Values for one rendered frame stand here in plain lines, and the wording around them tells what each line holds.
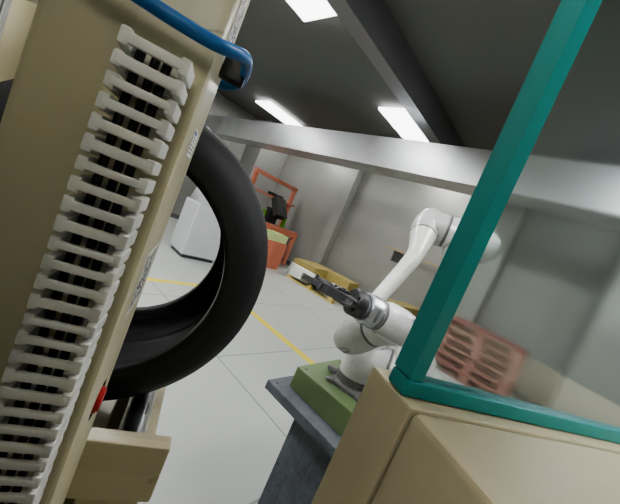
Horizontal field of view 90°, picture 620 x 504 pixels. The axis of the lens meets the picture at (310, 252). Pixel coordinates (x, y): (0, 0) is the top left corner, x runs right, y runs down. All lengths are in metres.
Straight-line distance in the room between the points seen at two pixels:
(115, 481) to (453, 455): 0.53
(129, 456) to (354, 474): 0.41
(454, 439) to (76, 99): 0.36
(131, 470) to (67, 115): 0.49
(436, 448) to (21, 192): 0.35
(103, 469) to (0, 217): 0.40
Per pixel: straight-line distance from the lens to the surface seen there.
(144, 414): 0.70
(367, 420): 0.25
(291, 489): 1.67
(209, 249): 5.71
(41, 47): 0.35
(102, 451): 0.61
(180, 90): 0.28
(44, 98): 0.35
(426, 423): 0.22
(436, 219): 1.32
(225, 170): 0.55
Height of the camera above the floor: 1.35
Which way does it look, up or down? 5 degrees down
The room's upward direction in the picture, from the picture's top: 23 degrees clockwise
